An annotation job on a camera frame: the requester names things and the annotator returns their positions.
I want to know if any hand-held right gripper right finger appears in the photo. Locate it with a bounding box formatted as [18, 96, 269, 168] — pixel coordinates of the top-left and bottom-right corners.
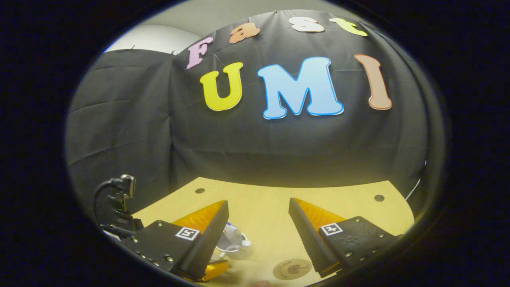
[288, 197, 399, 278]

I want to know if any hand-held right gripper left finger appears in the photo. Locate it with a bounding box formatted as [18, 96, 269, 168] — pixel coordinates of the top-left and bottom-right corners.
[122, 200, 230, 281]

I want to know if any white toothpaste tube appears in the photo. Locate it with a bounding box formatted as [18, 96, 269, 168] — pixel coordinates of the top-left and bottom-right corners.
[224, 222, 239, 244]

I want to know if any white cup with wooden handle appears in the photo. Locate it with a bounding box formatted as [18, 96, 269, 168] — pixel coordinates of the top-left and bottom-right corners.
[215, 229, 252, 261]

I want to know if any round wooden coaster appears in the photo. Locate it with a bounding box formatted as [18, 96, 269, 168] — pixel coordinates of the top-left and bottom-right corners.
[273, 258, 312, 281]

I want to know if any light wooden desktop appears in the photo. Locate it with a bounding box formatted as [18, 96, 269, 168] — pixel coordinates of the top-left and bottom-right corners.
[131, 177, 415, 287]

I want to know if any black backdrop cloth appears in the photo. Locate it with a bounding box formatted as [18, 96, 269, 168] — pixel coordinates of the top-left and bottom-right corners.
[66, 10, 439, 224]

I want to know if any thin white cable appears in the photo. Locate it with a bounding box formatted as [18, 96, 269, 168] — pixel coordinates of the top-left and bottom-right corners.
[405, 178, 422, 201]

